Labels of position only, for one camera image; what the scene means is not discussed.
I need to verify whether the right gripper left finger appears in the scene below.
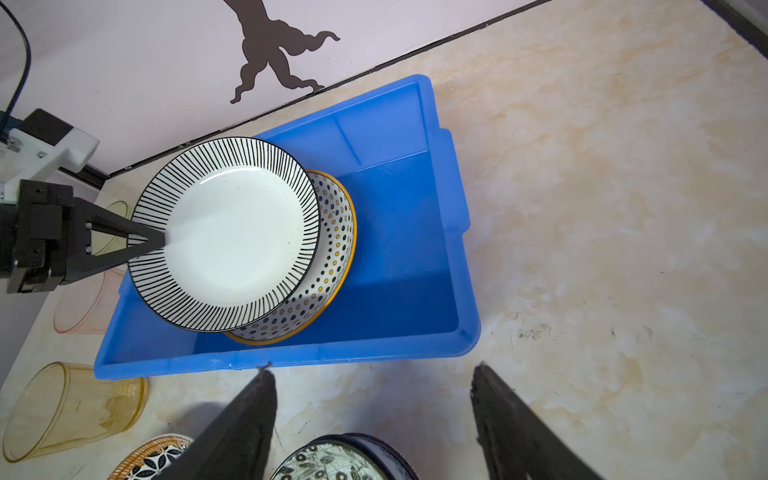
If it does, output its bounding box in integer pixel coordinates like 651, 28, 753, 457
159, 369, 278, 479

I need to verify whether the black geometric orange-rimmed plate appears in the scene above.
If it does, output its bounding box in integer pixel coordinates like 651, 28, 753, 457
108, 434, 193, 480

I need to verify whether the yellow translucent plastic cup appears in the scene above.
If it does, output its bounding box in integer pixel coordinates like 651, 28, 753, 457
2, 362, 149, 463

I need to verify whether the blue plastic bin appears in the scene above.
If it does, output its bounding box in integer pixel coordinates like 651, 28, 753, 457
94, 75, 481, 380

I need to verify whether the polka dot yellow-rimmed plate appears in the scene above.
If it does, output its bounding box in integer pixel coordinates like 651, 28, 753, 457
227, 170, 358, 346

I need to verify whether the black striped white plate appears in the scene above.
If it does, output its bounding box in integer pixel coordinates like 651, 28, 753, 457
127, 137, 321, 333

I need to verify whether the dark floral patterned bowl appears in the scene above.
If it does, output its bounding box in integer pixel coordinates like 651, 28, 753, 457
271, 433, 419, 480

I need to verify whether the pink translucent plastic cup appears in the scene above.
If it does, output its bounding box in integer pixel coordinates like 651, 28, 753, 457
53, 268, 126, 335

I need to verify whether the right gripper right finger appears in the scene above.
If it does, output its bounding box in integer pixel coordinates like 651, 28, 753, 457
470, 363, 600, 480

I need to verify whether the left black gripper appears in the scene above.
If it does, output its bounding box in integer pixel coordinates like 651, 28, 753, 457
1, 180, 166, 294

